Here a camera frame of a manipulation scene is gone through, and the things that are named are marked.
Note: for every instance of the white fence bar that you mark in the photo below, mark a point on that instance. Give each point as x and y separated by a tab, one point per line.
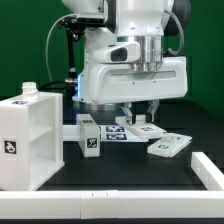
111	204
208	173

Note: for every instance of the white threaded knob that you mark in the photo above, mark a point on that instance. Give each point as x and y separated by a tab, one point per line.
29	90

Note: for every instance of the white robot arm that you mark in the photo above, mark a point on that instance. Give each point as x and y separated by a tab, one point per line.
144	21

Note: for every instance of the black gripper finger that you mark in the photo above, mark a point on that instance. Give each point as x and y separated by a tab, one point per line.
151	111
126	108

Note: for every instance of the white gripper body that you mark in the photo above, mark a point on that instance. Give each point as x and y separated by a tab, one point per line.
116	83

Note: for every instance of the white cabinet top block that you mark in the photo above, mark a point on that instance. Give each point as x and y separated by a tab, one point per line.
88	135

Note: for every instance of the short white door panel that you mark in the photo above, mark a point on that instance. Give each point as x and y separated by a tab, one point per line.
169	145

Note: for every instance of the long white door panel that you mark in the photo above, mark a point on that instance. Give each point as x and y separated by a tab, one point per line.
141	128

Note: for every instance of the white cabinet body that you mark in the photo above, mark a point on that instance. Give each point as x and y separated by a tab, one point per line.
31	141

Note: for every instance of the white right fence bar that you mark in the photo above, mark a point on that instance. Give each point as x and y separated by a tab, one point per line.
208	173

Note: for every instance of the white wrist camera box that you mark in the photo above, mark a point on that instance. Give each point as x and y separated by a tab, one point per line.
122	52

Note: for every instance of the white marker base sheet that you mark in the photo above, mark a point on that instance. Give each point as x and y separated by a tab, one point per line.
107	133

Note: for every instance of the white front fence bar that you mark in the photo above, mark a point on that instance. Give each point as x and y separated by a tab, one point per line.
111	204

